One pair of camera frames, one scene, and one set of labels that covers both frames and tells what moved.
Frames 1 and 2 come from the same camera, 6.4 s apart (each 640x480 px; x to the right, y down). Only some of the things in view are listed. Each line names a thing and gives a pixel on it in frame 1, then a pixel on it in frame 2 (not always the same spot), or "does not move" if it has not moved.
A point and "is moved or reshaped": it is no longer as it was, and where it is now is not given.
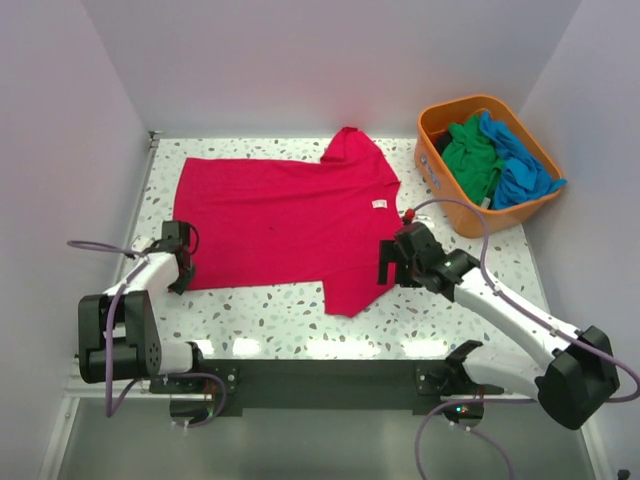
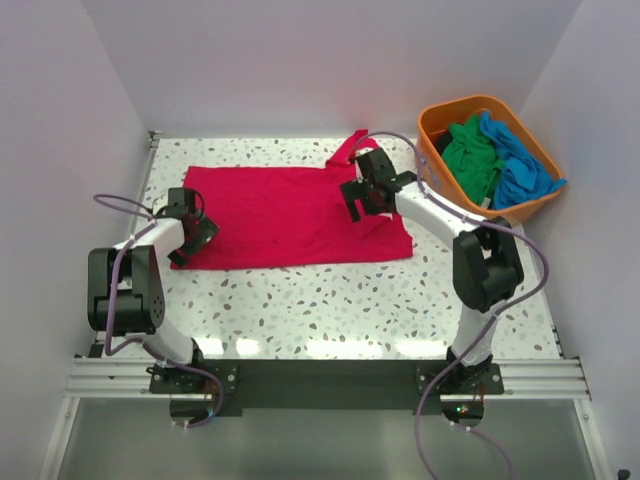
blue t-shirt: x=521 y=179 does not move
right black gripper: x=390 y=253 -> x=352 y=191
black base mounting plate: x=324 y=386 does not move
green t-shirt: x=471 y=159 does not move
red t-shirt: x=259 y=222 is moved or reshaped
